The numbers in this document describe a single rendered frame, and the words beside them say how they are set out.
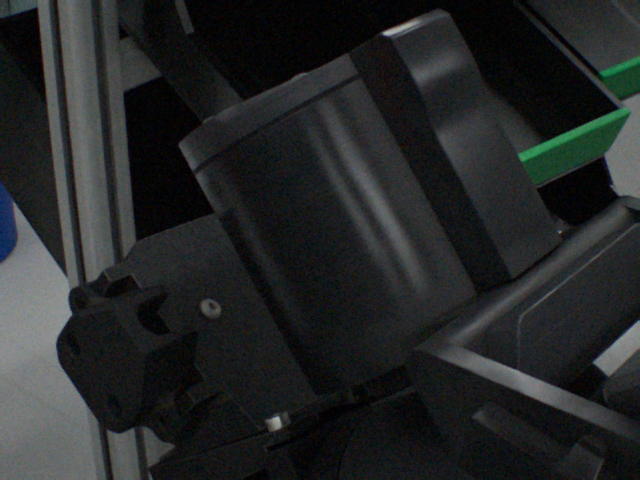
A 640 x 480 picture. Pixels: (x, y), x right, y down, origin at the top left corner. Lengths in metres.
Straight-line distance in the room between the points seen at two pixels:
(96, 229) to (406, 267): 0.21
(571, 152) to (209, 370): 0.18
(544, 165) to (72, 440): 0.75
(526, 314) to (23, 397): 0.97
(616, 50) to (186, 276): 0.27
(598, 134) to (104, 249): 0.18
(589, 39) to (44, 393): 0.76
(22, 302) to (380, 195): 1.08
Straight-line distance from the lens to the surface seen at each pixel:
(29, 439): 1.13
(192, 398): 0.30
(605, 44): 0.54
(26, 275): 1.36
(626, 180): 2.03
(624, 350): 0.63
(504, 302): 0.24
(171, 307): 0.31
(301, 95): 0.25
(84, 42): 0.42
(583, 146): 0.44
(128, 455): 0.50
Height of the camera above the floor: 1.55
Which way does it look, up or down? 30 degrees down
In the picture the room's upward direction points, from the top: 1 degrees counter-clockwise
